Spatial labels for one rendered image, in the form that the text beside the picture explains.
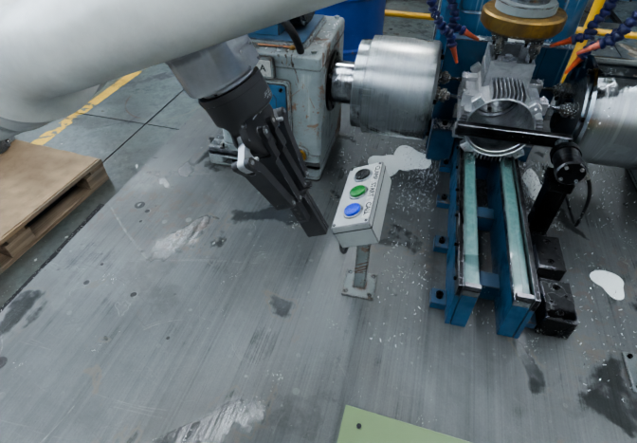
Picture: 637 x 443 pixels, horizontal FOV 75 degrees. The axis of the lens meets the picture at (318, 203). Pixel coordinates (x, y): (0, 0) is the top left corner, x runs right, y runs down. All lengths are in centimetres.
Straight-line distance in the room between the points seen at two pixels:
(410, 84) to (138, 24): 85
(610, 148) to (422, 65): 46
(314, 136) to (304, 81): 15
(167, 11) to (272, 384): 70
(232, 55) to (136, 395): 63
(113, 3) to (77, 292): 88
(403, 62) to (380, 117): 14
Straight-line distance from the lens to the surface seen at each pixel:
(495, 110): 129
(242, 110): 46
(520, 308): 87
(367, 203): 71
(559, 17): 111
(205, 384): 85
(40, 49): 27
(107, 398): 89
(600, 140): 112
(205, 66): 44
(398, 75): 103
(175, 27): 22
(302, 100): 107
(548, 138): 109
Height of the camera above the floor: 155
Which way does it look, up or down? 42 degrees down
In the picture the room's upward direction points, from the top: straight up
